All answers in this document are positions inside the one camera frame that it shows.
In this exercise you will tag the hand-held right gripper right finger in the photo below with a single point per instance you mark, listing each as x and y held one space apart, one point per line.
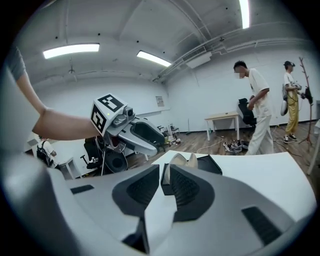
225 200

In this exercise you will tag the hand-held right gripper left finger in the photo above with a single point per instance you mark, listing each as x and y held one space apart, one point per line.
105 200

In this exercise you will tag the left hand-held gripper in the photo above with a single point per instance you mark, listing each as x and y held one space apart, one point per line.
105 110

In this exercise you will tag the person's left forearm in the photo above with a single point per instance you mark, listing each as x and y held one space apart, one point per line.
60 125

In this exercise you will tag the black folding chair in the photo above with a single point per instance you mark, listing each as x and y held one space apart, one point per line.
173 130

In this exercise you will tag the beige eyeglasses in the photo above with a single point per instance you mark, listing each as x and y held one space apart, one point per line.
178 160

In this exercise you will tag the black office chair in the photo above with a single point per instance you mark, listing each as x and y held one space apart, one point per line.
91 152
246 112

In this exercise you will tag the small white desk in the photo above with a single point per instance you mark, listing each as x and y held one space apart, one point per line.
68 163

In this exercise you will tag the wooden top white-legged table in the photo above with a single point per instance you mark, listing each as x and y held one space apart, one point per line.
221 115

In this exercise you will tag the black backpack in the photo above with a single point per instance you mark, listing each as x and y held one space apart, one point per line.
42 152

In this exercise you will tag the long ceiling light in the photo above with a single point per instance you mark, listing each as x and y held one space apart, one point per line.
244 12
71 50
153 58

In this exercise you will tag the white ceiling air conditioner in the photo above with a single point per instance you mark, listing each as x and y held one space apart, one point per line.
197 58

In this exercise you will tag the brown coat rack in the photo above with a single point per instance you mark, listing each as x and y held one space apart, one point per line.
310 115

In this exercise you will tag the person's grey shirt sleeve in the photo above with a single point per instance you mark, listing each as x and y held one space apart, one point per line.
15 62

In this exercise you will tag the wall poster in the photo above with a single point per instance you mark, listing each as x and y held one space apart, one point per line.
160 101

